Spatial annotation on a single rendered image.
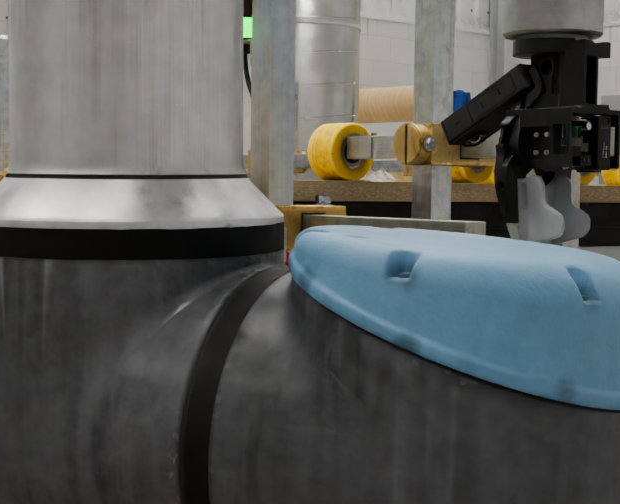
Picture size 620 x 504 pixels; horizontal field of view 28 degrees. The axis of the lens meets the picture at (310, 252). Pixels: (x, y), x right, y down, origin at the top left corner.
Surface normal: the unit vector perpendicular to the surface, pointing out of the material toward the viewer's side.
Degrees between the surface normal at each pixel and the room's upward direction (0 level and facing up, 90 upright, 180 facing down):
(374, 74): 90
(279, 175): 90
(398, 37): 90
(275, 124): 90
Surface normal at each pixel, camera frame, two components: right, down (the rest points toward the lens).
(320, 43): 0.26, 0.05
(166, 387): -0.44, -0.36
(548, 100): -0.77, 0.02
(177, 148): 0.52, 0.07
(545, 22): -0.30, 0.05
